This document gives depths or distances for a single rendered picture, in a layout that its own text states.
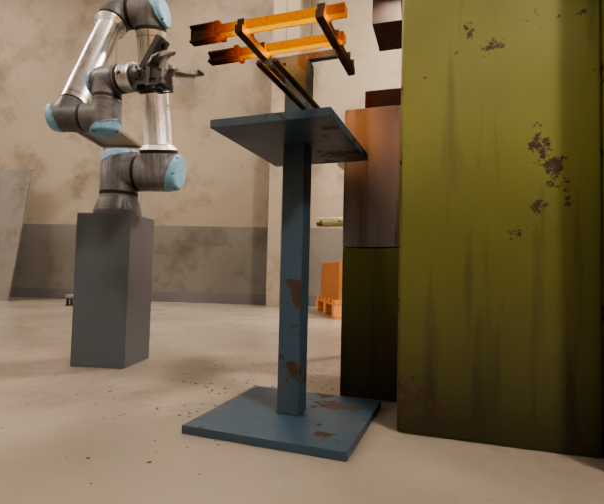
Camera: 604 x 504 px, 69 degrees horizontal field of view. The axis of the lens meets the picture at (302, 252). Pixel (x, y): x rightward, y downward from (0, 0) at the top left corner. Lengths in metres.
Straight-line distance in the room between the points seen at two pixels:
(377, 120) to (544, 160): 0.54
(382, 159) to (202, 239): 4.09
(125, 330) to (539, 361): 1.40
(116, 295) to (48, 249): 4.37
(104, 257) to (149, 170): 0.38
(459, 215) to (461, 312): 0.23
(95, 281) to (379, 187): 1.14
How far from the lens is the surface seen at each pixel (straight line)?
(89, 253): 1.92
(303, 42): 1.31
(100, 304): 1.89
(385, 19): 1.78
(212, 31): 1.31
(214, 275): 5.29
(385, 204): 1.41
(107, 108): 1.58
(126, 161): 1.95
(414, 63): 1.24
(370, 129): 1.47
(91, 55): 1.83
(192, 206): 5.44
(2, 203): 6.12
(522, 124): 1.19
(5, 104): 6.91
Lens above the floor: 0.39
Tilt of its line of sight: 3 degrees up
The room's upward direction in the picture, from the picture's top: 1 degrees clockwise
